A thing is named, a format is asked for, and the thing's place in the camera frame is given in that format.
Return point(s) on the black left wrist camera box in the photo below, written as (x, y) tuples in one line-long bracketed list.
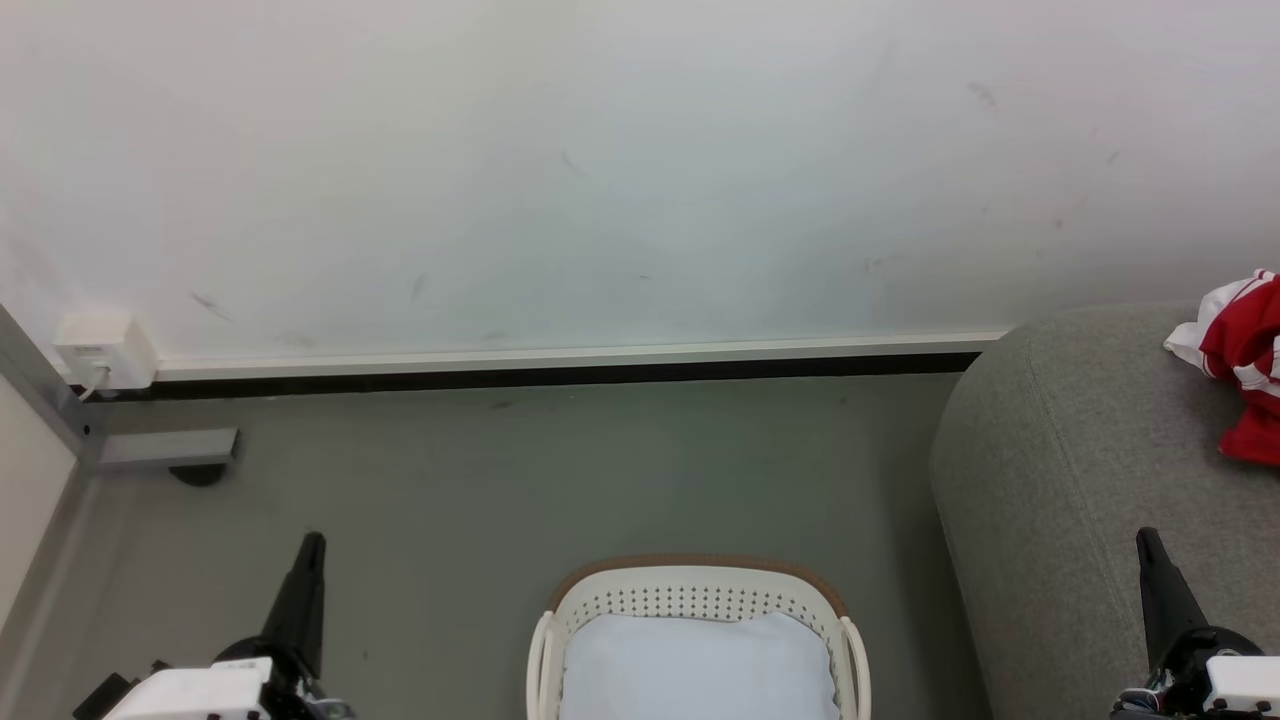
[(100, 698)]

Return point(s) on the grey metal frame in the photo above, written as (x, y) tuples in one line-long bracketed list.
[(160, 448)]

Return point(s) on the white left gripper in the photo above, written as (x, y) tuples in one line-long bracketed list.
[(190, 692)]

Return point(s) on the white partition panel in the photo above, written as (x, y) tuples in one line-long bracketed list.
[(30, 480)]

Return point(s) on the grey fabric sofa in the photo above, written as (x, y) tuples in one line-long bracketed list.
[(1080, 450)]

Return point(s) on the white plastic laundry basket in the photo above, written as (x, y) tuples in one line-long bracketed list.
[(545, 650)]

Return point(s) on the black caster foot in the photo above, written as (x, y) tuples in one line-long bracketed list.
[(198, 475)]

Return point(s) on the red white striped jersey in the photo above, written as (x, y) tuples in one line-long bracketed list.
[(1245, 345)]

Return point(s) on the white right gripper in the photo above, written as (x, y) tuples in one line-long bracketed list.
[(1225, 685)]

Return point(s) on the white wall socket box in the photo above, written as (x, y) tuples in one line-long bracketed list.
[(105, 350)]

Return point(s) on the white and black baseboard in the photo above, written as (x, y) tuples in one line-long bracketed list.
[(560, 362)]

